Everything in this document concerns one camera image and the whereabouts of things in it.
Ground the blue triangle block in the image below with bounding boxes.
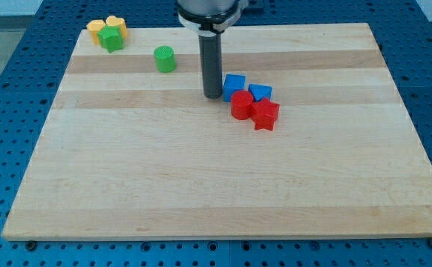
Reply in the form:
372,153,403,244
248,84,272,102

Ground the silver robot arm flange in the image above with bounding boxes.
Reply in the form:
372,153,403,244
177,0,249,37

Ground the red cylinder block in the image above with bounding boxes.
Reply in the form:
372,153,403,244
231,90,254,120

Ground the yellow hexagon block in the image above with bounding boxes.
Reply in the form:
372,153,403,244
86,19,106,45

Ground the green cylinder block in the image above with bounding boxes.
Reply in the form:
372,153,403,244
154,45,176,73

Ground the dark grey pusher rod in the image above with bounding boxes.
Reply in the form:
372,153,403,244
199,35,223,99

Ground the blue cube block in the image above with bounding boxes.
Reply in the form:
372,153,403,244
223,73,246,102

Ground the red star block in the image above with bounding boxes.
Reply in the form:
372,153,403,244
251,97,280,131

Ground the green star block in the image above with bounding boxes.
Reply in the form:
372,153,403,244
97,26,123,53

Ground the light wooden board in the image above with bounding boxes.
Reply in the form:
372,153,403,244
2,23,432,241

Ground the yellow heart block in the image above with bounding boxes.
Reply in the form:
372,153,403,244
105,16,128,39

